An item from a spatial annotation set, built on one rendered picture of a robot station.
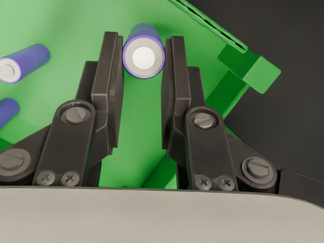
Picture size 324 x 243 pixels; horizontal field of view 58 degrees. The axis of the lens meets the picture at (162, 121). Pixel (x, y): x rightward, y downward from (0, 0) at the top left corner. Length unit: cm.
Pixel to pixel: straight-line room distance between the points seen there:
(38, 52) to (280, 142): 58
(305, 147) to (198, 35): 54
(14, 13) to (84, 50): 6
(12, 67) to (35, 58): 3
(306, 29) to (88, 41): 49
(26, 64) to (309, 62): 57
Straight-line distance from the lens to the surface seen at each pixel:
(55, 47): 28
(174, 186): 72
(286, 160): 75
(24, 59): 23
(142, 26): 16
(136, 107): 28
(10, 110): 29
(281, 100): 68
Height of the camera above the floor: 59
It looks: 67 degrees down
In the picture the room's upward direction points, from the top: 173 degrees clockwise
